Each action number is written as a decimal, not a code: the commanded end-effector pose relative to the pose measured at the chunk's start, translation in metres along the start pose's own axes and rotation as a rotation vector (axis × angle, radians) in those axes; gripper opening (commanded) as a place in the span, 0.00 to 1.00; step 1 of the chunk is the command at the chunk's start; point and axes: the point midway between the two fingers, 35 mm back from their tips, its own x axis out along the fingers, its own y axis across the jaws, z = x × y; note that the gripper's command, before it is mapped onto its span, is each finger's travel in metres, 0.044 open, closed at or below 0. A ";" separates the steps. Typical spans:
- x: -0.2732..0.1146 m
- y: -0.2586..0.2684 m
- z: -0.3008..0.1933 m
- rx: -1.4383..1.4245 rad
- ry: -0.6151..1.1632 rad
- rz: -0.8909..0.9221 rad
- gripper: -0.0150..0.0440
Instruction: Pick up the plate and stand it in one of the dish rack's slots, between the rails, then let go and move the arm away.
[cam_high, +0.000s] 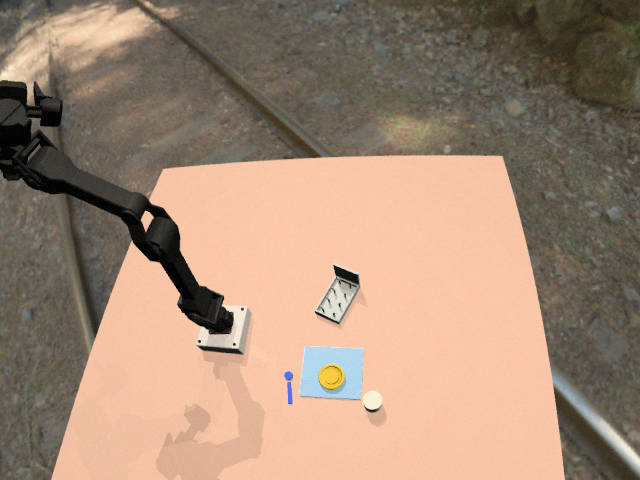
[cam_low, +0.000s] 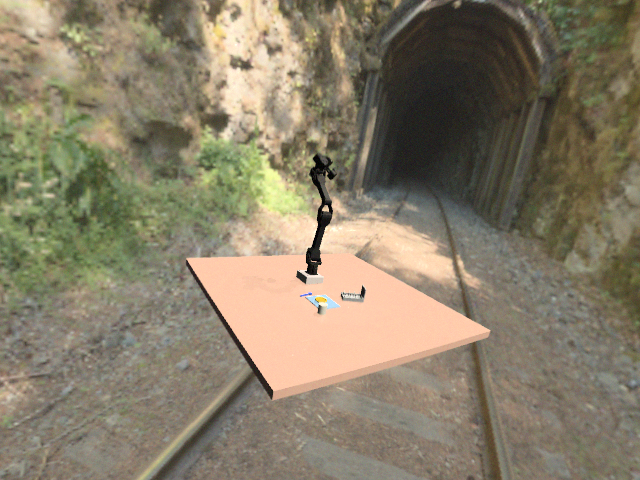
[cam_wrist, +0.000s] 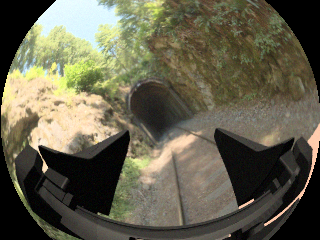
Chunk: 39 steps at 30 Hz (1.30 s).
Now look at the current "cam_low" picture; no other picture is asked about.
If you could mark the light blue square mat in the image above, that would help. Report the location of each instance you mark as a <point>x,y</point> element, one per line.
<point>331,304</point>

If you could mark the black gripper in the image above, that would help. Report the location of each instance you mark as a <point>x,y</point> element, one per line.
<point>331,173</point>

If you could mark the grey dish rack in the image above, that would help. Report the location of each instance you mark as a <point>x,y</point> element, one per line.
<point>354,297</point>

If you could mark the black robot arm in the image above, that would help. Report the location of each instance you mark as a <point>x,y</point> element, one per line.
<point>323,217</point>

